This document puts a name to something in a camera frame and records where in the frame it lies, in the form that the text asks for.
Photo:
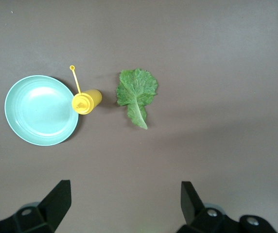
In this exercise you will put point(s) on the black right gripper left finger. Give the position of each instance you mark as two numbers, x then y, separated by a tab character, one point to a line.
51	213

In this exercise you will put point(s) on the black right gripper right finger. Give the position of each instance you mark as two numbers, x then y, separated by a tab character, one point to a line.
195	213

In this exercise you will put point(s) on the yellow mustard squeeze bottle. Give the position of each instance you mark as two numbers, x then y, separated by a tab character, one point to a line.
90	99

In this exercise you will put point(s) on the green lettuce leaf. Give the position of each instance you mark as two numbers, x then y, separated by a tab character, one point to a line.
136	92

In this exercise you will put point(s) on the pale green plate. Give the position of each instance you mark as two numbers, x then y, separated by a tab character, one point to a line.
41	111

